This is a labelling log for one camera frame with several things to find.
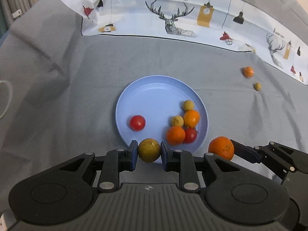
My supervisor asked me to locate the blue round plate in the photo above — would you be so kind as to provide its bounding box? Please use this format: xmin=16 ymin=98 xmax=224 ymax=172
xmin=115 ymin=75 xmax=209 ymax=153

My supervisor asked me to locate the white charging cable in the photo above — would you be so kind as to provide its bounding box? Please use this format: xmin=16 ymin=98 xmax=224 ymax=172
xmin=0 ymin=79 xmax=14 ymax=121

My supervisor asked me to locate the orange tangerine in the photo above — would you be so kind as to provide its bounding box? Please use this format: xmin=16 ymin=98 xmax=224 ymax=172
xmin=208 ymin=136 xmax=234 ymax=161
xmin=166 ymin=126 xmax=185 ymax=146
xmin=242 ymin=67 xmax=254 ymax=78

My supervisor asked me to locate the white deer print cloth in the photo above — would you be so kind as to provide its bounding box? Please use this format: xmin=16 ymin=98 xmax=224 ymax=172
xmin=60 ymin=0 xmax=307 ymax=85

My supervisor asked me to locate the orange kumquat fruit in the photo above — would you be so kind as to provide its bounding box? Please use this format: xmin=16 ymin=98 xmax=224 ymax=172
xmin=183 ymin=110 xmax=200 ymax=128

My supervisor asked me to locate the grey sofa cover cloth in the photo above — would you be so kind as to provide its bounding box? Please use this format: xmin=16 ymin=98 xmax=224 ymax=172
xmin=1 ymin=0 xmax=307 ymax=230

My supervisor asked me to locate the green-yellow small fruit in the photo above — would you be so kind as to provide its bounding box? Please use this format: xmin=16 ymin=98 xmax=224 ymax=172
xmin=138 ymin=138 xmax=161 ymax=163
xmin=183 ymin=100 xmax=195 ymax=112
xmin=171 ymin=115 xmax=184 ymax=127

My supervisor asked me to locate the red cherry tomato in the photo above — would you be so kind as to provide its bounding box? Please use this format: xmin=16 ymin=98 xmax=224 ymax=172
xmin=129 ymin=115 xmax=146 ymax=131
xmin=183 ymin=128 xmax=198 ymax=143

